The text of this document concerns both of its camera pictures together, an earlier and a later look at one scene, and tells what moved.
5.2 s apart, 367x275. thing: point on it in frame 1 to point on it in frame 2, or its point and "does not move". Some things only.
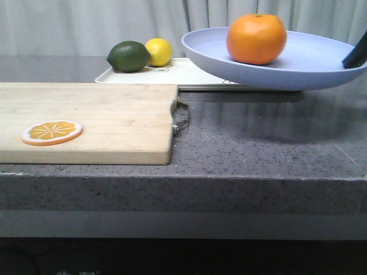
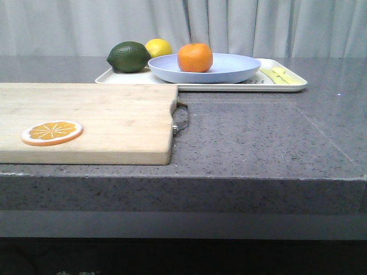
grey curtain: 93,27 does not move
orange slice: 51,132 does not move
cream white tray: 188,73 to 257,82
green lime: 128,57 does not move
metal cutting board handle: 180,111 does not move
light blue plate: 309,61 to 225,67
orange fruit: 257,39 to 196,58
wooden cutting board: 123,124 does not move
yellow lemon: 160,50 does not move
